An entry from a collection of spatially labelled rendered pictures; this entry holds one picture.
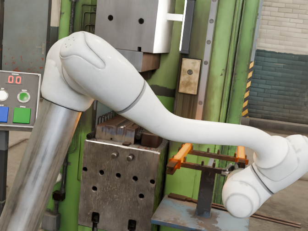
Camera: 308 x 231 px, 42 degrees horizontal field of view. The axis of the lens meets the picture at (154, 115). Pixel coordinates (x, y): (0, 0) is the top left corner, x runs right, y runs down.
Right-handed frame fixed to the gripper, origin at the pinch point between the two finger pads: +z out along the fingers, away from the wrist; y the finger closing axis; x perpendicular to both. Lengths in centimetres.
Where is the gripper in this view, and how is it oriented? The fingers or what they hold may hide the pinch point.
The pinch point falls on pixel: (241, 165)
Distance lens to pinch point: 150.4
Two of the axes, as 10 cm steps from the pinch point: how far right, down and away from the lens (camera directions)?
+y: 9.7, 1.5, -2.0
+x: 1.2, -9.8, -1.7
